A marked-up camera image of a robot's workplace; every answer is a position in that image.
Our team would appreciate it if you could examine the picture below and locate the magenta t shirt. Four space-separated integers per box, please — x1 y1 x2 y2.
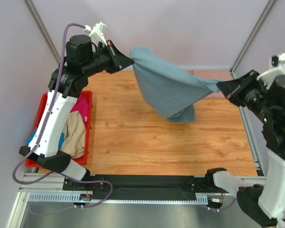
70 95 89 123

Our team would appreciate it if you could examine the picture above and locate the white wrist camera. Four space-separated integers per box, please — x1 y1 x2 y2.
84 21 107 46
256 53 285 90

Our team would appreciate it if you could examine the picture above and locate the beige t shirt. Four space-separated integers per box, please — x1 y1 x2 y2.
61 111 86 159

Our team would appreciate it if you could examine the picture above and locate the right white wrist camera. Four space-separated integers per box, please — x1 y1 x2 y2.
256 53 285 90

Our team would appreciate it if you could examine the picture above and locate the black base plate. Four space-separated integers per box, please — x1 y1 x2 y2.
63 174 222 197

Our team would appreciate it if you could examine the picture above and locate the grey blue t shirt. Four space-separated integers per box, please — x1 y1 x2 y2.
130 47 220 123

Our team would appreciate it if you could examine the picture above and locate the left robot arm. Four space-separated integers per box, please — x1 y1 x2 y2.
19 35 134 181

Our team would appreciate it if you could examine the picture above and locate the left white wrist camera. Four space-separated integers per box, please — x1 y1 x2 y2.
84 21 107 46

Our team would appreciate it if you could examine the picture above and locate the red plastic bin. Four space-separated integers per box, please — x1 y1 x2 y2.
34 91 93 165

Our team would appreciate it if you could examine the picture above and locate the slotted cable duct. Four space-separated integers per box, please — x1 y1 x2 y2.
28 192 208 205

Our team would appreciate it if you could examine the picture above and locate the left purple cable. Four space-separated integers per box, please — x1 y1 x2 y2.
12 23 114 216

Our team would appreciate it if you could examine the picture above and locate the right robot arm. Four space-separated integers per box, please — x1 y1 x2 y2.
205 70 285 228

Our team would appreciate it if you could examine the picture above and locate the left aluminium frame post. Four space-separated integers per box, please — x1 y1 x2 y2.
23 0 60 64

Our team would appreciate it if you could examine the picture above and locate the aluminium frame post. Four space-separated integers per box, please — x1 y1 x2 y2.
229 0 277 77
23 0 60 64

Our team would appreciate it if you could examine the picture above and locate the bright blue t shirt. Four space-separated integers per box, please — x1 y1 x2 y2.
26 128 65 149

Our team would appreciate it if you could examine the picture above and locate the right aluminium frame post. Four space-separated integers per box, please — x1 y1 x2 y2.
229 0 277 77

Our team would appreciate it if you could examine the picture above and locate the folded pink t shirt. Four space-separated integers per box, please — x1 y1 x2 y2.
186 69 231 99

